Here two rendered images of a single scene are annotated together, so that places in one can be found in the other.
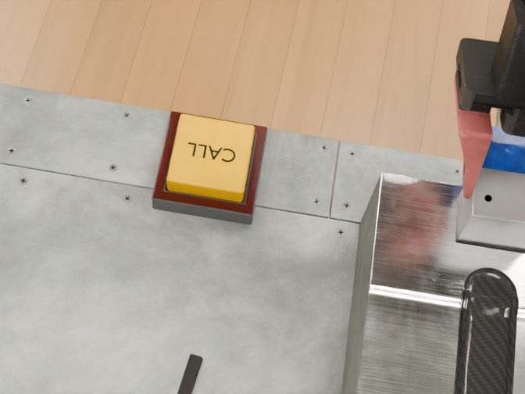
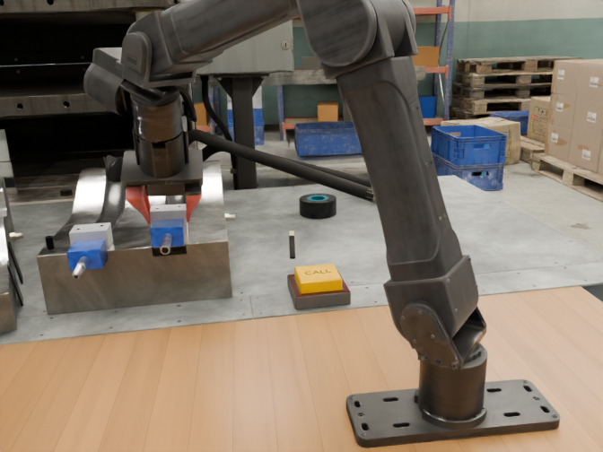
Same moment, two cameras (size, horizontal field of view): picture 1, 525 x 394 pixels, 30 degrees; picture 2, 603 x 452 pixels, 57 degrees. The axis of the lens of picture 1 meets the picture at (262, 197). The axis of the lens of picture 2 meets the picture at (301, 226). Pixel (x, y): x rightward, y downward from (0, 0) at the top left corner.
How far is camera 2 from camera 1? 1.14 m
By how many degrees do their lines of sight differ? 96
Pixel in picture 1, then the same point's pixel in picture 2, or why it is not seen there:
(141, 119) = (367, 302)
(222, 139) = (315, 275)
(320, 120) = (266, 323)
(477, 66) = (195, 162)
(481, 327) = not seen: hidden behind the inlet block
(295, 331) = (253, 269)
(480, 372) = not seen: hidden behind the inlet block
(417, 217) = (207, 235)
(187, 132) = (333, 274)
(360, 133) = (240, 324)
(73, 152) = not seen: hidden behind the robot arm
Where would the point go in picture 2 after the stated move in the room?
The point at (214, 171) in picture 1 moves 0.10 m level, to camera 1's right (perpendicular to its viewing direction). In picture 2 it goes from (312, 268) to (244, 273)
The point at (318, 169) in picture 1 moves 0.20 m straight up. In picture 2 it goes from (261, 307) to (253, 169)
